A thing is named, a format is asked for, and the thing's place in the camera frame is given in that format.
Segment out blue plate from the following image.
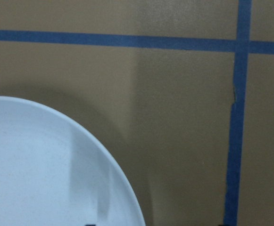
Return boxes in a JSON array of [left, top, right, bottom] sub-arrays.
[[0, 96, 145, 226]]

